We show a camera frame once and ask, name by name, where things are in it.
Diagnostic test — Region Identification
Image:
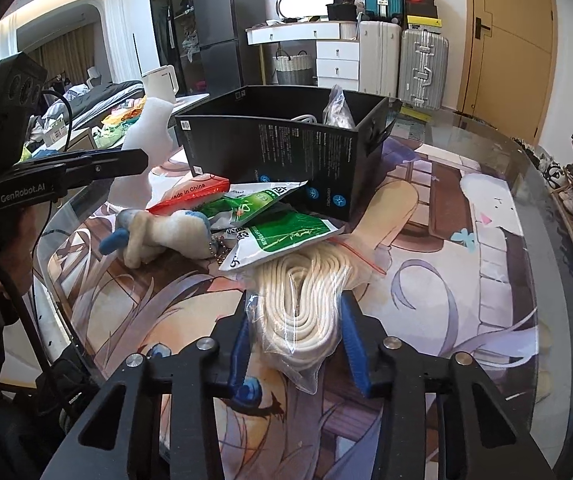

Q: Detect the red white tissue pack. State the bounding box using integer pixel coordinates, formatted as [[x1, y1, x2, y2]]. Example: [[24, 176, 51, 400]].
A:
[[148, 174, 230, 216]]

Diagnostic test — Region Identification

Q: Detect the white blue plush toy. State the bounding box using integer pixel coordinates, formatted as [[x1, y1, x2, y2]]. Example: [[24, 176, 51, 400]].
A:
[[99, 209, 215, 270]]

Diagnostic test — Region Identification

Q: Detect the bag of white rope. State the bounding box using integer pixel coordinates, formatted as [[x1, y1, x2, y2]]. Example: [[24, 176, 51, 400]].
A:
[[246, 237, 385, 394]]

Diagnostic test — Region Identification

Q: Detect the green white medicine packet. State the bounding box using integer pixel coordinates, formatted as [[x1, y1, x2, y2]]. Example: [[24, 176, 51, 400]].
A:
[[196, 181, 307, 231], [219, 206, 344, 273]]

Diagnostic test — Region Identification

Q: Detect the grey tv cabinet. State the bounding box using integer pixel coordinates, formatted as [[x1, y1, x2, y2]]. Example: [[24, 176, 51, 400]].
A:
[[26, 91, 211, 154]]

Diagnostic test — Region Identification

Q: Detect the white plush pillow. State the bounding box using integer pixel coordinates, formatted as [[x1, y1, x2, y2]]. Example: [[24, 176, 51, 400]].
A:
[[108, 96, 174, 209]]

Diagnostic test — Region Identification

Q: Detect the white electric kettle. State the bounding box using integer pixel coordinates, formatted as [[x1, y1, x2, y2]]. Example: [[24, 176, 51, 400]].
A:
[[142, 65, 179, 104]]

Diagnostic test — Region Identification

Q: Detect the black cardboard box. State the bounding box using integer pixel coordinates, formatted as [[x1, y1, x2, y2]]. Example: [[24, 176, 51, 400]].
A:
[[176, 86, 401, 222]]

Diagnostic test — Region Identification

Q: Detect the black refrigerator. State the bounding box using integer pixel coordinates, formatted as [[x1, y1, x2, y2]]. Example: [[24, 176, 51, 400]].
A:
[[193, 0, 267, 96]]

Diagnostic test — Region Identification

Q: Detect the woven laundry basket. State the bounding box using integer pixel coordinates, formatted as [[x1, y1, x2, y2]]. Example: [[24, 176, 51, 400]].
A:
[[274, 48, 313, 86]]

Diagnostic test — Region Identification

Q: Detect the clear plastic bag in box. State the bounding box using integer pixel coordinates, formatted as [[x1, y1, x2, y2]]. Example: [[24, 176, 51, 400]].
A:
[[323, 84, 355, 129]]

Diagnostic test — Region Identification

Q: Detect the white drawer desk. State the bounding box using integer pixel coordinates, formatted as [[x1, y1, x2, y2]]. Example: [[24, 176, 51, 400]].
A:
[[246, 21, 360, 91]]

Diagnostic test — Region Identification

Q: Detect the silver suitcase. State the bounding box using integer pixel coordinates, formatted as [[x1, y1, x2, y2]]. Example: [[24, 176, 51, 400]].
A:
[[398, 29, 449, 110]]

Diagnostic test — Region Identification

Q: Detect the white suitcase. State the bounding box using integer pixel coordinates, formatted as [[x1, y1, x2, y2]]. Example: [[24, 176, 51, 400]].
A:
[[359, 21, 402, 99]]

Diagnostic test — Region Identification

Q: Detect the wooden door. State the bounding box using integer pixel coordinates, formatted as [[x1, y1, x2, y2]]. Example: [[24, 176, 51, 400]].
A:
[[457, 0, 557, 145]]

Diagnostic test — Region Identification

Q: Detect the stack of shoe boxes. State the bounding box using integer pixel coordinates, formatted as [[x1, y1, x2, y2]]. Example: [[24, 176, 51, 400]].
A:
[[403, 0, 443, 34]]

